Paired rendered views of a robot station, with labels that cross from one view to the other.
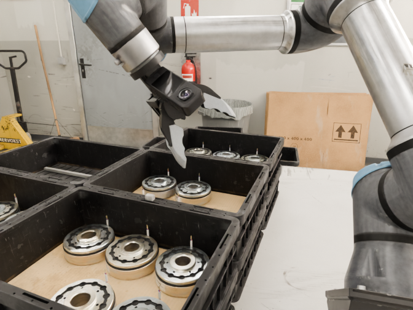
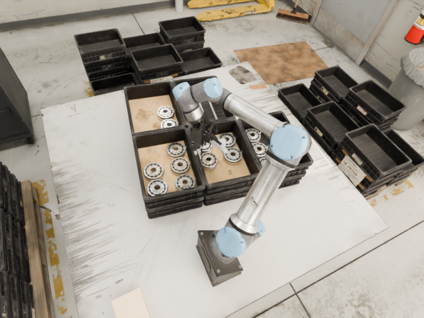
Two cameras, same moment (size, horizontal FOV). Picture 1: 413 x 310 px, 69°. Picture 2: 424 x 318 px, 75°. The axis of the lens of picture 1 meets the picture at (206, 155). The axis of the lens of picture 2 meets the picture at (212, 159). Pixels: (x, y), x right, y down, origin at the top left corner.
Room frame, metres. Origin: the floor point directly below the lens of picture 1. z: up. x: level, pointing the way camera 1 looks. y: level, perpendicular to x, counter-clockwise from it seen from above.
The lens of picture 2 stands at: (0.04, -0.55, 2.08)
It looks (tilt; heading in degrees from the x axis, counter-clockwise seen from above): 54 degrees down; 45
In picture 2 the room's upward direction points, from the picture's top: 8 degrees clockwise
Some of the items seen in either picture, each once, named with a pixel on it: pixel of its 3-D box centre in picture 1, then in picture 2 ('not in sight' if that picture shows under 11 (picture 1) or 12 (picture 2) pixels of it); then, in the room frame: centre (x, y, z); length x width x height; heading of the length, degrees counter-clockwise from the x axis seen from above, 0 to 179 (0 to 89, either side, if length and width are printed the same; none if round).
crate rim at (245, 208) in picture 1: (182, 178); (223, 150); (0.72, 0.06, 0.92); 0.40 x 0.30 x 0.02; 68
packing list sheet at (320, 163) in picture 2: not in sight; (306, 151); (1.29, -0.14, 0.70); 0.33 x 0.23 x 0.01; 77
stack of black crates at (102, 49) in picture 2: not in sight; (105, 61); (0.79, 1.85, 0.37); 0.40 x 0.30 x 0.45; 167
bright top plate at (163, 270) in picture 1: (182, 264); (185, 182); (0.46, 0.04, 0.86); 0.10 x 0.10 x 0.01
